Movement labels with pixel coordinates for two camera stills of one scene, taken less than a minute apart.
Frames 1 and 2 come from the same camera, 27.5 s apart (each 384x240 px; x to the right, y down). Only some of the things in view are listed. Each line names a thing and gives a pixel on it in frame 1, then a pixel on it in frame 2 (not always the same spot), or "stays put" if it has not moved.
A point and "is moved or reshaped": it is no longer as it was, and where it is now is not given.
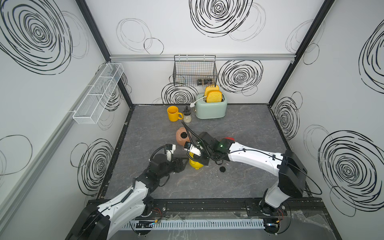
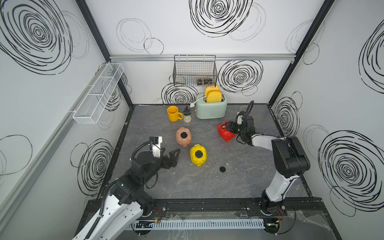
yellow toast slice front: [214, 96] stays put
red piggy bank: [230, 138] is moved or reshaped
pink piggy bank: [182, 136] stays put
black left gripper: [180, 167] to [167, 164]
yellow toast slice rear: [213, 87] stays put
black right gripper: [204, 161] to [234, 124]
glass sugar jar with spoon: [187, 115] stays put
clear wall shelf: [91, 109] stays put
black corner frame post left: [91, 25] stays put
